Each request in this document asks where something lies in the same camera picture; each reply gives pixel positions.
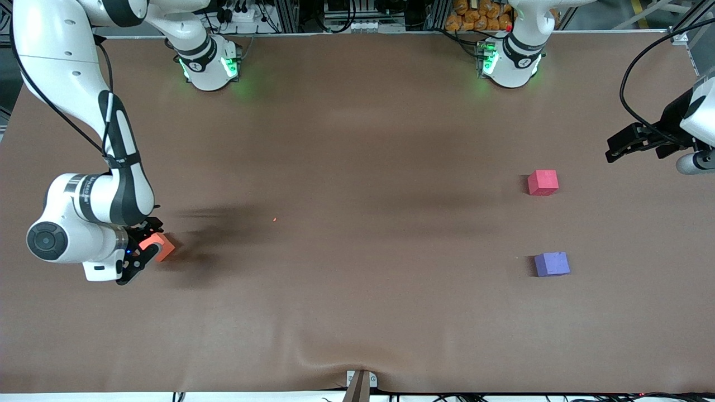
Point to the aluminium frame post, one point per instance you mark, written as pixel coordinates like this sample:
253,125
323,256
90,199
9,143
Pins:
288,15

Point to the pink foam block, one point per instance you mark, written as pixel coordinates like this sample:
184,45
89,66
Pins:
543,181

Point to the purple foam block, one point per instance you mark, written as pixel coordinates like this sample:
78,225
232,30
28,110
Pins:
552,263

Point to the brown table mat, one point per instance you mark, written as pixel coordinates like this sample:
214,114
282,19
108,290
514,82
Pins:
357,290

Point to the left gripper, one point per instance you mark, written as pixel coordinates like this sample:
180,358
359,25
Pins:
672,122

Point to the white terminal strip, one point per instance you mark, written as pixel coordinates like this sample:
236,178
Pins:
363,25

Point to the white power strip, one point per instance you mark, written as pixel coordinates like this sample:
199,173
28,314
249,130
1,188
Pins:
243,15

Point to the orange foam block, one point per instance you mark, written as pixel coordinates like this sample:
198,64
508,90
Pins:
163,248

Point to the metal clamp bracket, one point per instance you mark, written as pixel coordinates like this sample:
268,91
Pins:
373,379

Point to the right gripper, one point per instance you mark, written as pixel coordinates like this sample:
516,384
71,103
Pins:
136,234

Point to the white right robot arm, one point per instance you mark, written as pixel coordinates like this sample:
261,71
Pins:
67,84

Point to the metal corner bracket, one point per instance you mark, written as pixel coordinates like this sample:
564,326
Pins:
679,38

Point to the bag of orange snacks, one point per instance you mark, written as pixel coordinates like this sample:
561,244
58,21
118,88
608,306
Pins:
475,17

